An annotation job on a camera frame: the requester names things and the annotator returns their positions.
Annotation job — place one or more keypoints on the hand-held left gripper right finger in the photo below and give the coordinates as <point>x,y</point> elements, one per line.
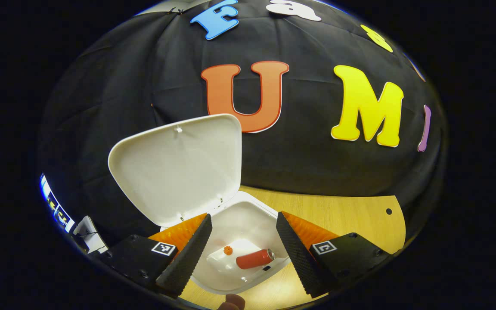
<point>295,254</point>

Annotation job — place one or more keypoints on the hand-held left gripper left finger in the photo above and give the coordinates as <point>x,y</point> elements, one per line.
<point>187,258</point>

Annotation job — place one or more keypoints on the red pop can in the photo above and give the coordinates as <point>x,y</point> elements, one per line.
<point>254,259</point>

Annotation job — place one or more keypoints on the orange paper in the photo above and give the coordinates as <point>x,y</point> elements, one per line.
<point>228,250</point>

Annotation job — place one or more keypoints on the white desktop garbage bin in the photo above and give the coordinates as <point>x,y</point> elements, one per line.
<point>179,168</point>

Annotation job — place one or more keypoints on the wooden desktop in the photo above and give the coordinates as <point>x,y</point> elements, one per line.
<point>351,219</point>

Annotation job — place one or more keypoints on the black backdrop cloth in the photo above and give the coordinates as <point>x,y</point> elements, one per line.
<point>299,163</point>

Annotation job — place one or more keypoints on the white box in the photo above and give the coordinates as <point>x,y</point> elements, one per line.
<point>88,234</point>

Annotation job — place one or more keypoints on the bright coloured panel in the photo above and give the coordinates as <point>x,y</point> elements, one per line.
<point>56,206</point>

